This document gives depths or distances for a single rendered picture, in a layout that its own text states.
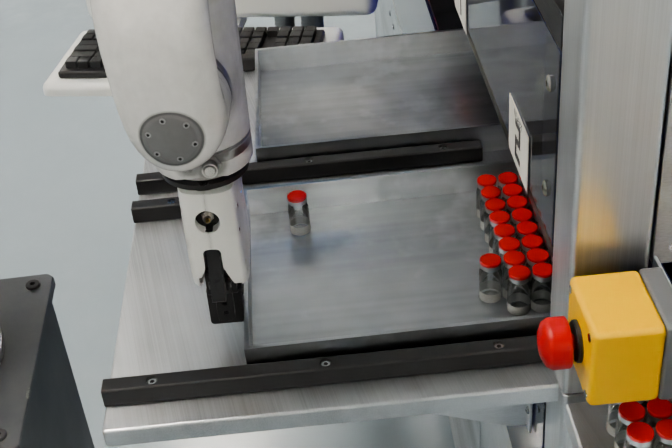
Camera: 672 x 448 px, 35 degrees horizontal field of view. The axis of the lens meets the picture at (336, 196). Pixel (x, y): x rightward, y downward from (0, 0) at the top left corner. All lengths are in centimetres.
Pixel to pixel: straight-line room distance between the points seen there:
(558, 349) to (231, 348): 34
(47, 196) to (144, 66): 224
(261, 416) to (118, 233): 185
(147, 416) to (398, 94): 60
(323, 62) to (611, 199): 72
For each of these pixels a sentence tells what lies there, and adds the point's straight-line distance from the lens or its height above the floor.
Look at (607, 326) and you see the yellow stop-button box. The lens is 80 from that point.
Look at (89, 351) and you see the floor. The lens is 244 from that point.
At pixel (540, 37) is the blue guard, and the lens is 90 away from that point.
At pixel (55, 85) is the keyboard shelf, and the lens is 172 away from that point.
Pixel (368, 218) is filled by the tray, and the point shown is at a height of 88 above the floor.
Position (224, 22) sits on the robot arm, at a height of 121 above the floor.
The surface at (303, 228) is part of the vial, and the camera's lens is 114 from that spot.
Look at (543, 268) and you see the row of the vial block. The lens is 102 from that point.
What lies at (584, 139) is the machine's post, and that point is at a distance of 80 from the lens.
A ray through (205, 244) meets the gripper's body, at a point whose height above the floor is 103.
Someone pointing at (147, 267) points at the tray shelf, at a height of 88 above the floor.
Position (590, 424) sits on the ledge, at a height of 88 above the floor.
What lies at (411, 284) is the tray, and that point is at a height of 88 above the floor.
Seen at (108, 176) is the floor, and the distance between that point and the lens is 301.
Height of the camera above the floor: 156
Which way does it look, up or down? 34 degrees down
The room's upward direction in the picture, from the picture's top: 5 degrees counter-clockwise
